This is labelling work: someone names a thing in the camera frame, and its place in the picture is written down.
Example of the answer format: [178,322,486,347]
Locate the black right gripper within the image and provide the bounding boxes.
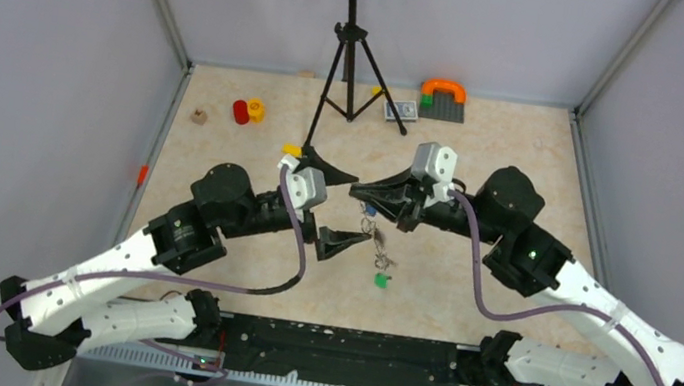
[345,158,511,249]

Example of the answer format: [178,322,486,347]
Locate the blue plastic key tag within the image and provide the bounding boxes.
[364,203,377,217]

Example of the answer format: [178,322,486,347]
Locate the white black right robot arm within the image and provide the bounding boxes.
[349,147,684,386]

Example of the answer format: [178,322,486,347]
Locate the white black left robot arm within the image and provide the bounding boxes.
[0,147,363,371]

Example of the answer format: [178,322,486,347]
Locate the yellow lego brick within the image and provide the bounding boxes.
[281,143,303,158]

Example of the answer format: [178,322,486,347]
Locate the blue playing card box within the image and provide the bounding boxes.
[383,100,419,122]

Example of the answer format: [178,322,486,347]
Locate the grey lego baseplate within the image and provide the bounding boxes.
[418,92,465,124]

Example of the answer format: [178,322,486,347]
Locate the green lego brick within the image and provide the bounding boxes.
[420,94,435,109]

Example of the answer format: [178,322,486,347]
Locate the yellow plastic cylinder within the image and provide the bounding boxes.
[247,98,266,124]

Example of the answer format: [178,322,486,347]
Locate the orange plastic arch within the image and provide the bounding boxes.
[421,78,468,104]

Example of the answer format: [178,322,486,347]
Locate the red plastic cylinder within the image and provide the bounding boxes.
[232,100,251,125]

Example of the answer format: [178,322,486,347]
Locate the small wooden block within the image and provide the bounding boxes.
[190,108,208,126]

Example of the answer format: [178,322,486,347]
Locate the black tripod stand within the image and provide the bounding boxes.
[302,0,408,148]

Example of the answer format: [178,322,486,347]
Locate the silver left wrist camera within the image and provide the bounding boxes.
[277,154,328,218]

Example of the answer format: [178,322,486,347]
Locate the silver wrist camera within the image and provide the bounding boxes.
[277,154,328,218]
[411,141,458,208]

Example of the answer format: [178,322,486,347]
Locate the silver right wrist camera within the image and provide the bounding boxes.
[411,141,458,208]

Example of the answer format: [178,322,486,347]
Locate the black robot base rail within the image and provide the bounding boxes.
[165,283,554,386]

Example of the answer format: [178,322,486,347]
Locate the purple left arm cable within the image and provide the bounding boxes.
[0,127,321,383]

